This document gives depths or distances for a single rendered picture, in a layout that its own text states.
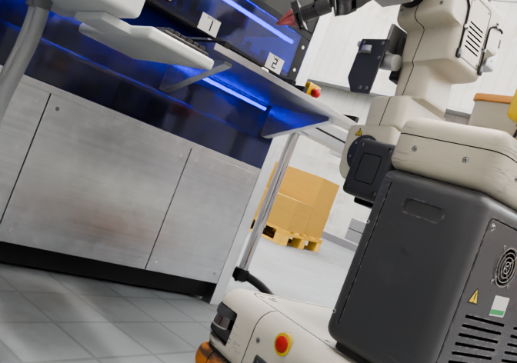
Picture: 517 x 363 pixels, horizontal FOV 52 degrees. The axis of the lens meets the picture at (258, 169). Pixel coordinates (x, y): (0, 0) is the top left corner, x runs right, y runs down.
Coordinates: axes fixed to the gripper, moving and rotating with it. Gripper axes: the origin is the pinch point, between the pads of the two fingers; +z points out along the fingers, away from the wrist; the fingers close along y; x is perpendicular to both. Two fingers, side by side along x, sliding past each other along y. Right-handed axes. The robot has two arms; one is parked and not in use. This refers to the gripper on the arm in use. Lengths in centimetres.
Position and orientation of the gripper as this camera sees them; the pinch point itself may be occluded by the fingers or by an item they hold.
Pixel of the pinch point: (278, 23)
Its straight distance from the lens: 204.1
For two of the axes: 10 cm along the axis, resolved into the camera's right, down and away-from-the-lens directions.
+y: -2.4, -9.6, 1.5
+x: -3.0, -0.8, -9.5
